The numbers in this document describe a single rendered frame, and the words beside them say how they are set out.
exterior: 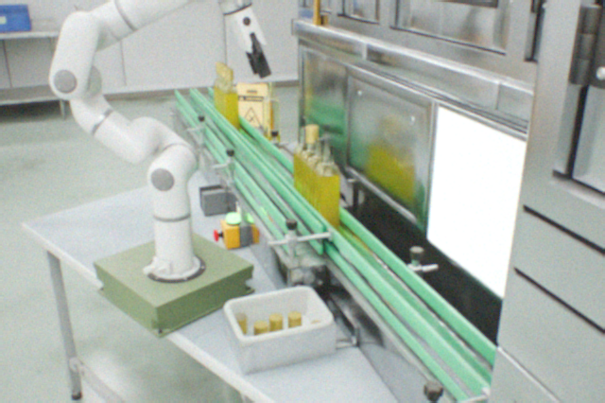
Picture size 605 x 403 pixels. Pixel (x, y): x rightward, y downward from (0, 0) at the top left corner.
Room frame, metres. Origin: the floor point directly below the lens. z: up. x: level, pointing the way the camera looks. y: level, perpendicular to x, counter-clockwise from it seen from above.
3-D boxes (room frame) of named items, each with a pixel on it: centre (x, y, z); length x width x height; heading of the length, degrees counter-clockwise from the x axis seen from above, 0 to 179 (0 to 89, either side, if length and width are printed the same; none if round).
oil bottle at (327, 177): (1.51, -0.06, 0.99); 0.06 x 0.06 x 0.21; 20
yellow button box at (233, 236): (1.72, 0.22, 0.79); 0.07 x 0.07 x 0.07; 21
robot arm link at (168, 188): (1.41, 0.33, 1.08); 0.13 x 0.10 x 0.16; 173
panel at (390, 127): (1.30, -0.29, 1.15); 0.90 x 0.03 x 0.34; 21
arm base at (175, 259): (1.39, 0.34, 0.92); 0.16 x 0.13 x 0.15; 146
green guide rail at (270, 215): (2.18, 0.33, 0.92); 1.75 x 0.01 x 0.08; 21
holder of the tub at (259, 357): (1.21, 0.03, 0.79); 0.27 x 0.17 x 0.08; 111
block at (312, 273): (1.35, -0.01, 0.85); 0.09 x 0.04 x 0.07; 111
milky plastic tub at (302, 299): (1.20, 0.06, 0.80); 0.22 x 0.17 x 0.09; 111
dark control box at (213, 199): (1.98, 0.32, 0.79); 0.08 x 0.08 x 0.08; 21
